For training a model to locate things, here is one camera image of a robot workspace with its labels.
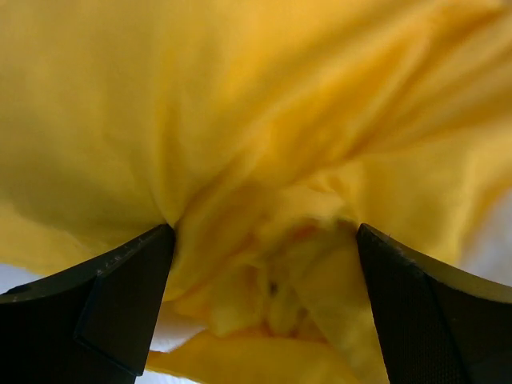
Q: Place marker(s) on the yellow Pikachu pillowcase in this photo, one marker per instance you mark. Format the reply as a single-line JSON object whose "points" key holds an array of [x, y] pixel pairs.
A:
{"points": [[264, 133]]}

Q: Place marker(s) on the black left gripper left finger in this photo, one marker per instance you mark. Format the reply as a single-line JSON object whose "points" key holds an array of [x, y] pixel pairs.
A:
{"points": [[91, 323]]}

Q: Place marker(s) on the white pillow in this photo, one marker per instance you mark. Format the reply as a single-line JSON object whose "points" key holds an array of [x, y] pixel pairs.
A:
{"points": [[173, 329]]}

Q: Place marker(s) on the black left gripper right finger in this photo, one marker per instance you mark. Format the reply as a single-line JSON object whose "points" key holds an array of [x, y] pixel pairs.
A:
{"points": [[435, 322]]}

